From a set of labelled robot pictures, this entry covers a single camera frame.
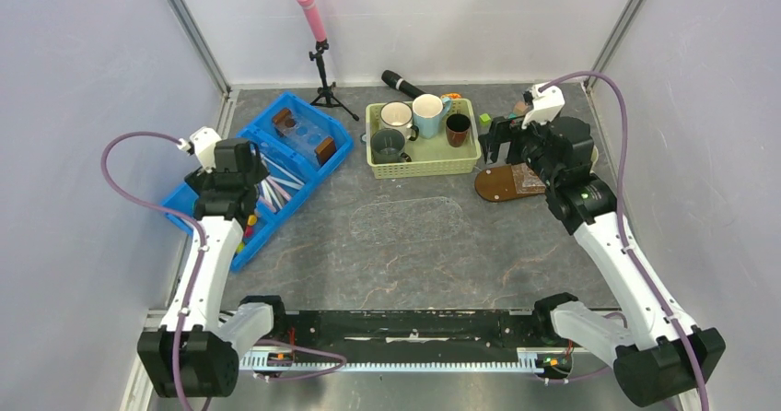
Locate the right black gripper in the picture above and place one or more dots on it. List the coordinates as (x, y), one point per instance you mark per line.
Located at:
(506, 131)

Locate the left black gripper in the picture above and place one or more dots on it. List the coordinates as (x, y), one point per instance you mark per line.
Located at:
(201, 181)

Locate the clear textured toothbrush holder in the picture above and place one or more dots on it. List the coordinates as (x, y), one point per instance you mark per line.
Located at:
(526, 181)

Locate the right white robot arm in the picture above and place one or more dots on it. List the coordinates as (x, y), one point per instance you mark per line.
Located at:
(662, 351)

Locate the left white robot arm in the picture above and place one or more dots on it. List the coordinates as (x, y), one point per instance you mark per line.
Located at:
(192, 354)

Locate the brown oval wooden tray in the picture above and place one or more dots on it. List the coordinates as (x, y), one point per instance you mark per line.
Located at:
(498, 184)

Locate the clear oval acrylic tray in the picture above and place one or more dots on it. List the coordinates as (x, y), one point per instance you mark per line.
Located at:
(407, 221)

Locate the green cube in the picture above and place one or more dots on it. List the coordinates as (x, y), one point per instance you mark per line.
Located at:
(485, 119)

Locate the dark brown cup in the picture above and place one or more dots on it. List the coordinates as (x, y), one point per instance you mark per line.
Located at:
(458, 127)

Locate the pale green plastic basket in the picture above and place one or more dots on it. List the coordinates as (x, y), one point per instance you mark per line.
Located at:
(430, 157)

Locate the light blue mug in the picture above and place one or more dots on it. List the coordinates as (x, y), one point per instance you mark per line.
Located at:
(429, 111)

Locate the blue plastic divided bin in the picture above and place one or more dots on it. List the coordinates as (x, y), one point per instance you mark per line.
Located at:
(261, 131)

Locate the brown soap block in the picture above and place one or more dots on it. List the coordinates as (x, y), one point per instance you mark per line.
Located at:
(325, 150)

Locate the cream mug brown rim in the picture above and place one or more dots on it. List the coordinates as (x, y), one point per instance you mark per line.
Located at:
(399, 116)

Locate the dark grey mug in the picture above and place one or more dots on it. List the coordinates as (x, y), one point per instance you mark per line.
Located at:
(387, 146)

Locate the black microphone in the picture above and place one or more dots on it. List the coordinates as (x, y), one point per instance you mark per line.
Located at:
(397, 82)

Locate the black mini tripod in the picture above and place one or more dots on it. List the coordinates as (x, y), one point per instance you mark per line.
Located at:
(326, 97)

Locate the pink microphone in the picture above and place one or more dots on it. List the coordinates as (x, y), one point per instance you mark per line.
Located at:
(313, 17)

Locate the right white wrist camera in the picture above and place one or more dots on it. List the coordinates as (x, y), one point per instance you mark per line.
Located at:
(544, 103)

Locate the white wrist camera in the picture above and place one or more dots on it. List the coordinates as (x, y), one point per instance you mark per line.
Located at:
(544, 103)
(202, 144)

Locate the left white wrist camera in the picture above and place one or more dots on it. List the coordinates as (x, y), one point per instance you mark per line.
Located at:
(202, 144)

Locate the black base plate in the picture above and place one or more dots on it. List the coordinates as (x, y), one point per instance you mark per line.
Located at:
(412, 336)

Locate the white comb cable duct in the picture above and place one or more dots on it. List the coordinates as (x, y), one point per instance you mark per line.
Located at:
(523, 362)

